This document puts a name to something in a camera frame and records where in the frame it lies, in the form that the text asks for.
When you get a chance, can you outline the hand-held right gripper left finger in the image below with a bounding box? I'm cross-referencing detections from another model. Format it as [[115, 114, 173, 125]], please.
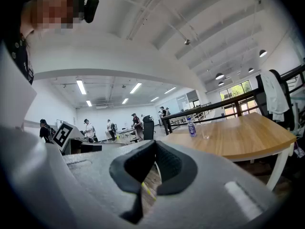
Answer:
[[62, 139, 157, 229]]

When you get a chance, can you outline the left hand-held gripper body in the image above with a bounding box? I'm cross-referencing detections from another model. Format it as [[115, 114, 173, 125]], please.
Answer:
[[51, 121, 103, 155]]

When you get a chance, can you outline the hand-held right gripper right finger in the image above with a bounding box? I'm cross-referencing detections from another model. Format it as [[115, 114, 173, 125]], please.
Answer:
[[133, 139, 278, 229]]

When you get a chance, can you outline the group of ceiling tube lights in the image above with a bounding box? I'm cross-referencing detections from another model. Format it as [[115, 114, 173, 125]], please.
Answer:
[[75, 79, 177, 107]]

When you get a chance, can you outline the blue-capped plastic water bottle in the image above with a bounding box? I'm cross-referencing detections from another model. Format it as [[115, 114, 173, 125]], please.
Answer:
[[187, 117, 197, 137]]

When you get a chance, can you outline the black high-back chair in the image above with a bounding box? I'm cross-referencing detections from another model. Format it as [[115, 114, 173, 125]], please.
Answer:
[[142, 114, 155, 141]]

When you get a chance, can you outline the black metal railing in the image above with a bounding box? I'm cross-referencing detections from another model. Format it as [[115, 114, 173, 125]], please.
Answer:
[[161, 64, 305, 136]]

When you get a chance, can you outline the person's black buttoned top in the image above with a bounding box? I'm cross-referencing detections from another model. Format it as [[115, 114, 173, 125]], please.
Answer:
[[3, 33, 35, 85]]

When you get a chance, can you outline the large window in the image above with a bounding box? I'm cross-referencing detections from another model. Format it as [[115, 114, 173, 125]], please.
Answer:
[[219, 80, 259, 116]]

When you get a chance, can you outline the white garment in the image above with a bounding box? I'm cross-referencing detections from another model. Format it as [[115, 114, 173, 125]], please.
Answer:
[[260, 70, 290, 123]]

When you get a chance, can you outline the black office chair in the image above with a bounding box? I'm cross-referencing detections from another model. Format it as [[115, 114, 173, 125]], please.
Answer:
[[255, 69, 296, 131]]

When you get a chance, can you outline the person's face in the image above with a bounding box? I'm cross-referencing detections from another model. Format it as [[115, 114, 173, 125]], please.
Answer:
[[20, 0, 83, 37]]

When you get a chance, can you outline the black head-worn camera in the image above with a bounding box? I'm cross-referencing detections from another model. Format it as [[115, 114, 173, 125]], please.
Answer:
[[83, 0, 100, 24]]

